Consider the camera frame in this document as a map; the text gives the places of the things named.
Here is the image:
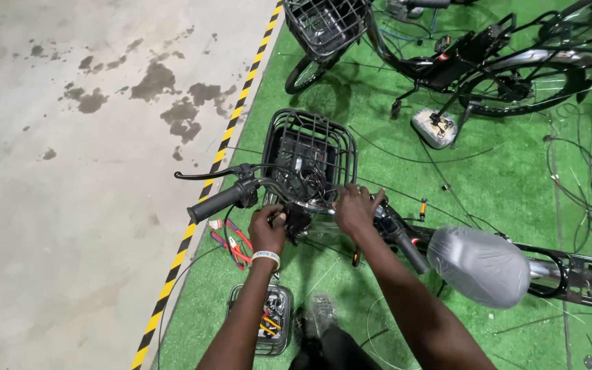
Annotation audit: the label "person's right hand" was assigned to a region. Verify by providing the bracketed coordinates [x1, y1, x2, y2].
[333, 185, 387, 239]

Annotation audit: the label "person's left hand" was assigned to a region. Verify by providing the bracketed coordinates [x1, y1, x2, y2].
[248, 204, 287, 256]

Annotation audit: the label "black handlebar stem clamp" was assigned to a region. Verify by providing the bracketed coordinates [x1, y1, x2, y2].
[270, 203, 313, 243]

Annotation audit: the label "chrome bicycle handlebar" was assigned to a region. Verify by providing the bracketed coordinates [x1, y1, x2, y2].
[258, 177, 394, 218]

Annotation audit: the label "white printed wristband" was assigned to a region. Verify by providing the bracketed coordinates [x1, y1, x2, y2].
[251, 250, 282, 271]

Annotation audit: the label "blue and red pliers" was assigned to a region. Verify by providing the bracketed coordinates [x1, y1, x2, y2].
[210, 231, 248, 271]

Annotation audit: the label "yellow and black hazard tape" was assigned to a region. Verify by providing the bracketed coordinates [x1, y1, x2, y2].
[131, 0, 285, 370]

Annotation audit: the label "black brake lever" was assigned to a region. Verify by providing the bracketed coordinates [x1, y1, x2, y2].
[174, 164, 254, 181]

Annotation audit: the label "person's grey shoe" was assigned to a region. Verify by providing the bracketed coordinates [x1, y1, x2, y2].
[295, 294, 339, 342]

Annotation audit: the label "plastic-wrapped grey bicycle saddle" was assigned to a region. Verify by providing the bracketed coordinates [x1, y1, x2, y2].
[426, 226, 532, 310]

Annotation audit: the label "green artificial turf mat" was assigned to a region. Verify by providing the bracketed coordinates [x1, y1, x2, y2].
[155, 0, 592, 370]

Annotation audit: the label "person's black trouser leg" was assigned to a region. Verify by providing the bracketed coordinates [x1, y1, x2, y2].
[288, 325, 385, 370]

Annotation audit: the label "black parked electric bicycle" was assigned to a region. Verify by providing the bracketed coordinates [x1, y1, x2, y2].
[283, 0, 592, 150]

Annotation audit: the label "red-handled pliers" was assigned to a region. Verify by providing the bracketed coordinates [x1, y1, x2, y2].
[225, 220, 254, 254]

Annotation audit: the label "black rubber handlebar grip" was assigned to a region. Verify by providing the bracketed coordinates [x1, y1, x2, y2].
[186, 180, 259, 225]

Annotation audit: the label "black wire bicycle basket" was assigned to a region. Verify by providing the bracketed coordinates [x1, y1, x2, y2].
[261, 109, 358, 205]
[283, 0, 374, 58]

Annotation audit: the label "wire basket of tools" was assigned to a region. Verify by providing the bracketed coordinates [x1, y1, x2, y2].
[226, 283, 295, 358]

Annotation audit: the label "loose black cables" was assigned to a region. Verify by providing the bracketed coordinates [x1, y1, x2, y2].
[543, 103, 592, 252]

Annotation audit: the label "black electric bicycle frame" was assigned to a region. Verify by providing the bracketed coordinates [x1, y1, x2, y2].
[296, 195, 592, 314]

